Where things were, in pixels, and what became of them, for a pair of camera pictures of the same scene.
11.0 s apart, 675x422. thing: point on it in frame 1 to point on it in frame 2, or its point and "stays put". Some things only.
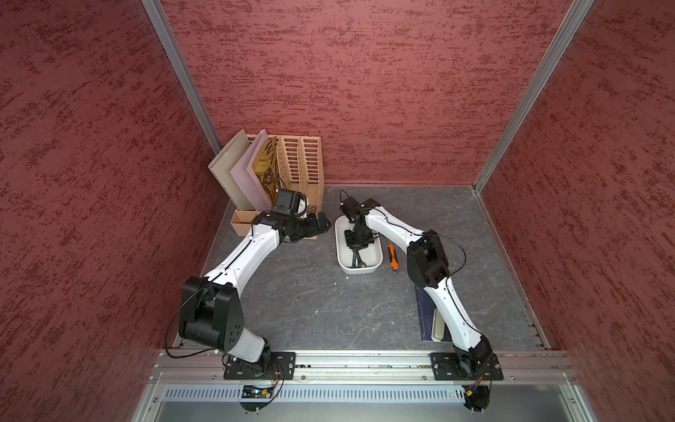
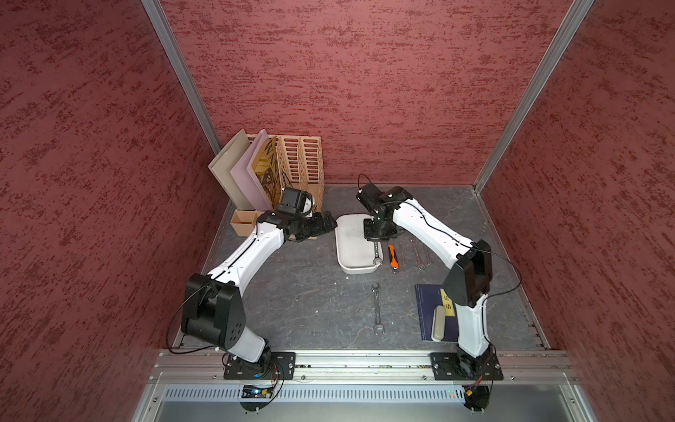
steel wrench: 359,263 to 376,260
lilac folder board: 245,178 stays put
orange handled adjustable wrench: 393,258 stays put
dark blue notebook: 426,306 stays put
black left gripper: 313,229 stays put
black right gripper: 355,244 to 373,236
